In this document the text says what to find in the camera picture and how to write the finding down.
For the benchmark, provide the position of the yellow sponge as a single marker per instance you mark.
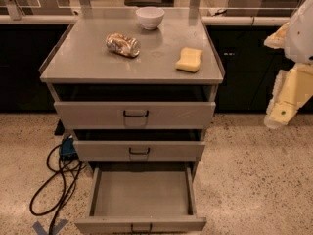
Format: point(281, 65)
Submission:
point(190, 60)

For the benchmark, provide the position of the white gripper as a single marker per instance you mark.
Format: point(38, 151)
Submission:
point(300, 36)

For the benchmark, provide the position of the grey metal drawer cabinet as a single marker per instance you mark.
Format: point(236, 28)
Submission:
point(83, 69)

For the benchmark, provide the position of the crushed aluminium can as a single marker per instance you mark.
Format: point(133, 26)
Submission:
point(123, 45)

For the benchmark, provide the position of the middle grey drawer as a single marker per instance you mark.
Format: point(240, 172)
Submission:
point(139, 150)

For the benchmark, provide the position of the blue power box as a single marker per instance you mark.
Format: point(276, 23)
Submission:
point(67, 150)

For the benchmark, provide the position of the top grey drawer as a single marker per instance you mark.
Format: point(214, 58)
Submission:
point(132, 115)

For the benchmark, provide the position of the bottom grey open drawer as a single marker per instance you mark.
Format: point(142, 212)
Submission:
point(141, 199)

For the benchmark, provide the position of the white ceramic bowl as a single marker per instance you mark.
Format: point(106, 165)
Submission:
point(150, 17)

